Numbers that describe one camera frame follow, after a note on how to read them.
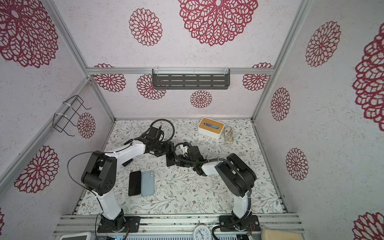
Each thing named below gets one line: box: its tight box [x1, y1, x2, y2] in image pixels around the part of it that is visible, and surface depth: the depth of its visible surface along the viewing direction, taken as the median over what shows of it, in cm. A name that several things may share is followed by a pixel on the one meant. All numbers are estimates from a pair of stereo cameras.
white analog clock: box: [193, 225, 211, 240], surface depth 70 cm
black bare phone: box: [128, 170, 142, 196], surface depth 87 cm
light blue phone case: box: [141, 170, 155, 196], surface depth 90 cm
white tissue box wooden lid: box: [198, 117, 225, 140], surface depth 112 cm
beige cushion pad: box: [260, 229, 305, 240], surface depth 72 cm
